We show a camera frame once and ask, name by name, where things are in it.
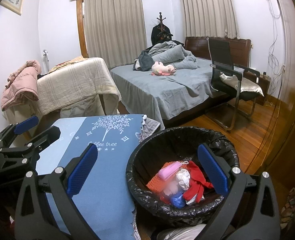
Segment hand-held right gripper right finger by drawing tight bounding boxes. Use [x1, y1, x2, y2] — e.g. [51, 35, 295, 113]
[198, 144, 281, 240]

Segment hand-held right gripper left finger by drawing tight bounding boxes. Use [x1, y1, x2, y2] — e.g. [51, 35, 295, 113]
[14, 144, 98, 240]

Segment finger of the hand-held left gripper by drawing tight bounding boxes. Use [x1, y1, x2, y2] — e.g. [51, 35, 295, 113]
[0, 116, 39, 147]
[0, 126, 61, 156]

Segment pair of red gloves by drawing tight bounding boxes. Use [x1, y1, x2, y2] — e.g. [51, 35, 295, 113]
[183, 161, 214, 202]

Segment white cloth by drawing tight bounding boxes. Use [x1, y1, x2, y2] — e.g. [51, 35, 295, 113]
[176, 169, 192, 189]

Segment pink bag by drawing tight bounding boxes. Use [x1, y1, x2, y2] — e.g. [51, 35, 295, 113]
[158, 162, 189, 181]

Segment blue plastic bag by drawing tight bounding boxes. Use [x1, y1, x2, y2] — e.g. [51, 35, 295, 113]
[170, 194, 188, 209]

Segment orange foam net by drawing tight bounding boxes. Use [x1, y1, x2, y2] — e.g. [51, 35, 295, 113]
[147, 174, 166, 192]

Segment black-lined trash bin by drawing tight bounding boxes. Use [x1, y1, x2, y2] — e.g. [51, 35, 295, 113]
[126, 127, 240, 222]

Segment pink padded jacket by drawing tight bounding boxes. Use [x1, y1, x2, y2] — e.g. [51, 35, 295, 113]
[1, 60, 42, 111]

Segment beige quilt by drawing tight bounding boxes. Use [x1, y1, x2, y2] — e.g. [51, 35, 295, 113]
[37, 57, 122, 117]

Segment white plastic sack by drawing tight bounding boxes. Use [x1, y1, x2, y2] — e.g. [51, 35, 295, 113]
[158, 224, 208, 240]

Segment tan cloth pile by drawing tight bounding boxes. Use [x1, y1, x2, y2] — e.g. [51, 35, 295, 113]
[49, 56, 88, 73]

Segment grey quilted pad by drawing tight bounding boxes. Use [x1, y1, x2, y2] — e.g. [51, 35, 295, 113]
[137, 118, 162, 141]

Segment patterned cloth bag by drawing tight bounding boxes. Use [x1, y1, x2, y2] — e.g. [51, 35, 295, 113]
[280, 186, 295, 230]

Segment shiny beige cushion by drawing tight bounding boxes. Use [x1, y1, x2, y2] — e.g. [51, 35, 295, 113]
[220, 71, 264, 98]

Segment bed with grey sheet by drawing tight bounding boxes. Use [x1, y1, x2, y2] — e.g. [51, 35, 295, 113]
[110, 37, 252, 131]

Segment dark wooden nightstand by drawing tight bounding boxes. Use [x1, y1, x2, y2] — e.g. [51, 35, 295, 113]
[248, 67, 272, 106]

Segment pink plush toy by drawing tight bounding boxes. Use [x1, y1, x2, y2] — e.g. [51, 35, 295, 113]
[151, 61, 177, 76]

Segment black office chair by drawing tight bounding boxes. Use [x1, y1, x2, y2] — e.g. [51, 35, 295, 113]
[207, 38, 261, 133]

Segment dark clothes heap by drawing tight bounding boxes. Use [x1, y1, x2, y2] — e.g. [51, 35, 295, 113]
[133, 50, 154, 71]

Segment black coat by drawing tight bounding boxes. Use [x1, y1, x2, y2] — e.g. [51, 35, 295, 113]
[151, 25, 174, 48]

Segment wooden coat rack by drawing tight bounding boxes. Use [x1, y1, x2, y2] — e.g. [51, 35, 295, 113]
[155, 12, 167, 28]

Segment beige curtain over bed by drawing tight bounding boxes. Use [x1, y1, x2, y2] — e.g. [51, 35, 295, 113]
[182, 0, 241, 39]

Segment wooden window frame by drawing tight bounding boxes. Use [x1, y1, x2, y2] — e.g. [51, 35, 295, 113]
[76, 0, 89, 58]

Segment beige curtain with window frame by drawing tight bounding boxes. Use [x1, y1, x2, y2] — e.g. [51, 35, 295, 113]
[84, 0, 148, 68]

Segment wall cables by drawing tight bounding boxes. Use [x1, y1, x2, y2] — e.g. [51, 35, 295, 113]
[263, 0, 288, 107]

